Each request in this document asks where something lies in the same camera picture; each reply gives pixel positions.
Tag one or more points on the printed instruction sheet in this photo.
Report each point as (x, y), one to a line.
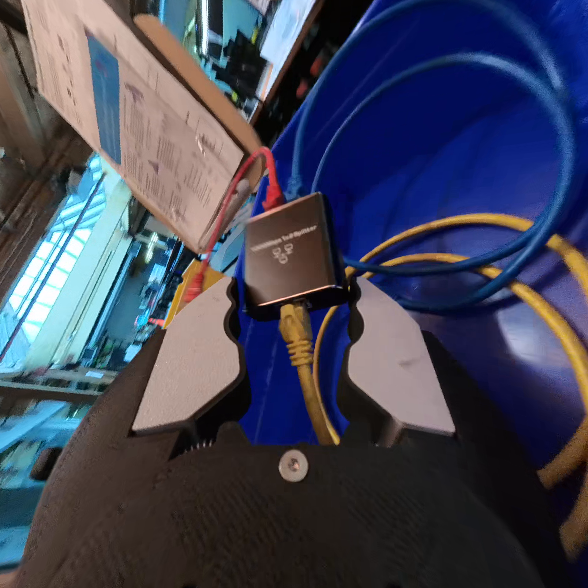
(151, 138)

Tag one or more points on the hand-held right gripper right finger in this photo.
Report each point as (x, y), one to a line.
(395, 367)

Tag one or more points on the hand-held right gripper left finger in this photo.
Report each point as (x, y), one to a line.
(193, 363)

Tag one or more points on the black network splitter box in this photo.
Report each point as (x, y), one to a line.
(289, 257)

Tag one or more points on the instruction sheet on stand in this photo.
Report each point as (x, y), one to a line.
(193, 73)

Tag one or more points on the blue plastic bin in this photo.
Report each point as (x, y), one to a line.
(459, 160)

